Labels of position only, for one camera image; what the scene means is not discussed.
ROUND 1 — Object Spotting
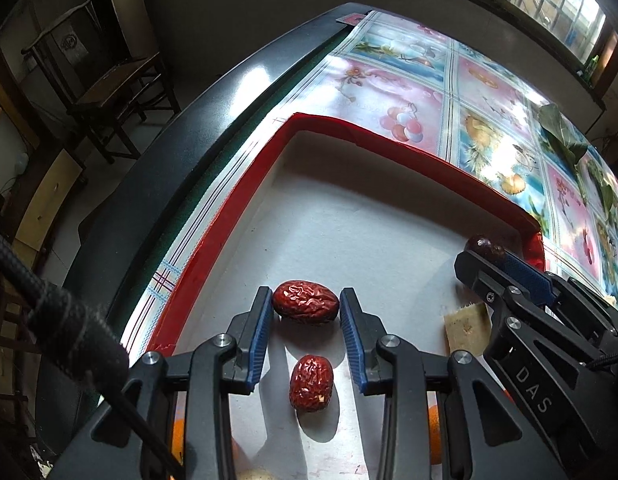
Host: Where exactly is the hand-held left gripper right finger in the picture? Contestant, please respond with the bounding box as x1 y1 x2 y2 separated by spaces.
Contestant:
339 287 565 480

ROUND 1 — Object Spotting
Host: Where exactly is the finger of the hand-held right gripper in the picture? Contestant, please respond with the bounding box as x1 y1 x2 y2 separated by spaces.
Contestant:
454 251 610 463
543 271 618 356

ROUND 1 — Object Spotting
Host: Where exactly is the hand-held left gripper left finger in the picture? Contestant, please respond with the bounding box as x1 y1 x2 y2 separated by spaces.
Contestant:
54 286 274 480

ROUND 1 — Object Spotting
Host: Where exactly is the dark purple plum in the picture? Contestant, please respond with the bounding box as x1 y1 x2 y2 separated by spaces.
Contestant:
464 235 507 263

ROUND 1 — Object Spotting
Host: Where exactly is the wrinkled red date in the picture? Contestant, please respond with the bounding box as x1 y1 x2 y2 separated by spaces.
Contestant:
289 355 334 412
272 280 340 323

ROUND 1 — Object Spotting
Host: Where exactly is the pale food chunk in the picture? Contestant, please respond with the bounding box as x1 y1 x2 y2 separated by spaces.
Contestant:
441 301 491 353

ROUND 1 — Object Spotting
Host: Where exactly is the red tray with white inside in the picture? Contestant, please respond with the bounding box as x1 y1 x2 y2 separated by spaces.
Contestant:
139 112 545 480

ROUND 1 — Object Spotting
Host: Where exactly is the green leaf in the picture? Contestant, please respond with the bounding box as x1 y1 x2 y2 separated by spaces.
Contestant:
536 102 590 166
586 160 618 226

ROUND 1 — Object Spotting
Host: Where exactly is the floral plastic tablecloth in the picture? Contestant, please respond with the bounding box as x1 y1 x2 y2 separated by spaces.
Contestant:
121 10 618 356

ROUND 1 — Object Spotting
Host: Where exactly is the yellow wooden cabinet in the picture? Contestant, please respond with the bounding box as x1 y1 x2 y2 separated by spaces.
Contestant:
14 150 87 251

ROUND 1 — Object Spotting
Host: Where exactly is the dark wooden chair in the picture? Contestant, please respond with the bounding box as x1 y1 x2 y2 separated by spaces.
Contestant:
21 0 182 163

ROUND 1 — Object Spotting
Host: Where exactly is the white sign with circle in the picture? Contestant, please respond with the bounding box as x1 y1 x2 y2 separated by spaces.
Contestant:
59 32 87 63

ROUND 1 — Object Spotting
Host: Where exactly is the black braided cable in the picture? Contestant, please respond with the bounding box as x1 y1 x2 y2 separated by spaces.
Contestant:
0 225 185 480

